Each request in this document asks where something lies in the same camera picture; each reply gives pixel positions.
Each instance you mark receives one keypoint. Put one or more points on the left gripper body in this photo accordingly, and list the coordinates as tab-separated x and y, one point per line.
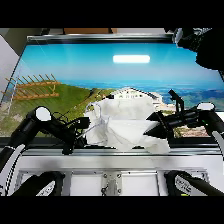
83	123

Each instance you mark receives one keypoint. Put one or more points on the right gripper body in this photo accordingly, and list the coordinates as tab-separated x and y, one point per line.
167	126

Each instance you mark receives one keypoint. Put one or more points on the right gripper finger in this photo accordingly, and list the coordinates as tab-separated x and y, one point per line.
155	132
156	116

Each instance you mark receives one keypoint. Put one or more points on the white garment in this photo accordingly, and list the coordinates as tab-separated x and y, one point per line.
126	133

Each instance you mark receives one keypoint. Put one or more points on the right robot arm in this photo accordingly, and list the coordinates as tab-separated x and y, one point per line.
206	121

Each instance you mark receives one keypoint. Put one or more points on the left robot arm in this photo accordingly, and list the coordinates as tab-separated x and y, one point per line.
26	128

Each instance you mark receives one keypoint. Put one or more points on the grey striped garment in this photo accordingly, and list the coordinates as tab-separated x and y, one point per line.
186	36

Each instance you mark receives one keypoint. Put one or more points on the black garment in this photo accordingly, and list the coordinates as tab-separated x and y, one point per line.
211	50

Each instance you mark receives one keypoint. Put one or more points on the silver frame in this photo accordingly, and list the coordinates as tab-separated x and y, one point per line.
133	152

